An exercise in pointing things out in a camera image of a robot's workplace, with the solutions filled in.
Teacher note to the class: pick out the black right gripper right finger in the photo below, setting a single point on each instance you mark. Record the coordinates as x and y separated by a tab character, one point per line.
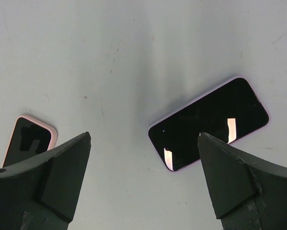
247	192

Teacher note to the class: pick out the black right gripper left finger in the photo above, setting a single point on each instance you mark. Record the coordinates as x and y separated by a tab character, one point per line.
42	192

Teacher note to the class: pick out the phone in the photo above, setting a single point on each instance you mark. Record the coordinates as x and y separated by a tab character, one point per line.
228	112
29	138

